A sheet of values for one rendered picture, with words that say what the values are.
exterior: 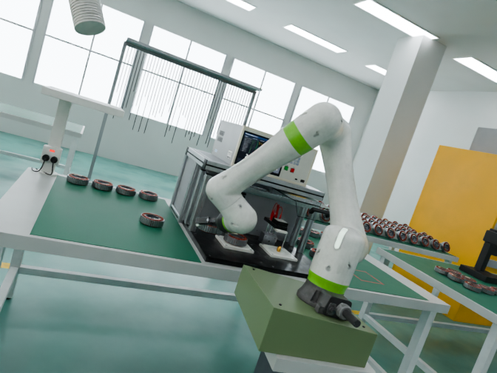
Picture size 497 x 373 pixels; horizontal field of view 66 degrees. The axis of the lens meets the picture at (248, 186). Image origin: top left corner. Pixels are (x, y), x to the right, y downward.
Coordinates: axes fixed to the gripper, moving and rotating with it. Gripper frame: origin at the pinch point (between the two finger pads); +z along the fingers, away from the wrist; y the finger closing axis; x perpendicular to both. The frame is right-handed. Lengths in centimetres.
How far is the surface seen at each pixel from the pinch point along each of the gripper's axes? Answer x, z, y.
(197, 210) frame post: -7.1, 11.2, 4.0
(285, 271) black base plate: 14.7, -11.5, -33.9
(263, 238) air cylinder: -1.3, 18.8, -35.7
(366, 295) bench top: 20, -12, -79
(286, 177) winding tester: -33, 7, -38
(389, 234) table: -42, 124, -220
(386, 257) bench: -13, 73, -170
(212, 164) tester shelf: -28.5, 3.8, 3.0
